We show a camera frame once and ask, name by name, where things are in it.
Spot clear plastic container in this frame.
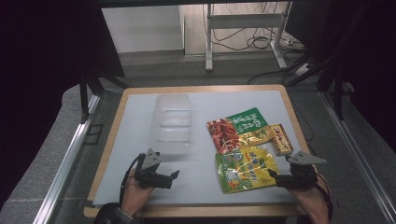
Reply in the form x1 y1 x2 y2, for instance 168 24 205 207
148 93 193 157

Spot white metal stand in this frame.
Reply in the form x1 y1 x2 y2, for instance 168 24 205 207
204 1 293 73

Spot black floor bracket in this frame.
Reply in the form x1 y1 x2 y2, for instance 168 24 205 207
83 123 105 146

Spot person's right hand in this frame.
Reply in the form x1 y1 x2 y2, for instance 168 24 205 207
289 175 332 224

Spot white table mat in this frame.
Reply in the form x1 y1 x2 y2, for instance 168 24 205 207
92 90 301 206

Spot black floor cables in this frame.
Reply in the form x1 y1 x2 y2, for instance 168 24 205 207
211 2 312 86

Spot person's left hand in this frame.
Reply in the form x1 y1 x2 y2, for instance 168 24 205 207
120 169 156 217

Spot black curtain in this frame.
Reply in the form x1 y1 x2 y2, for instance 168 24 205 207
0 0 126 210
284 0 396 154

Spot yellow green spout pouch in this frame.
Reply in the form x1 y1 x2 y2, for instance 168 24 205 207
214 145 280 194

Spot small yellow red packet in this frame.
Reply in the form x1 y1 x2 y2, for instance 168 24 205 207
270 123 294 157

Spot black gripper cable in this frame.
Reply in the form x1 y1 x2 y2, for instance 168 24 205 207
119 153 147 207
314 173 334 222

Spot white power strip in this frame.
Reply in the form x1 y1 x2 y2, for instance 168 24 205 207
293 63 313 77

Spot black tripod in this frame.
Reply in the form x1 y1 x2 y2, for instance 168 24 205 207
78 70 131 124
285 46 357 121

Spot green and red food packet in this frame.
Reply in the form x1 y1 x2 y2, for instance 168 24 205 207
205 106 276 156

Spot aluminium rail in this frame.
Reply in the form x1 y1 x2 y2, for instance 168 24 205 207
319 91 396 224
32 93 103 224

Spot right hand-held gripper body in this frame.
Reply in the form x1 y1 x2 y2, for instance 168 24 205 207
286 150 328 189

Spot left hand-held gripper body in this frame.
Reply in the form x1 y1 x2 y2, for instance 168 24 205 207
134 148 173 189

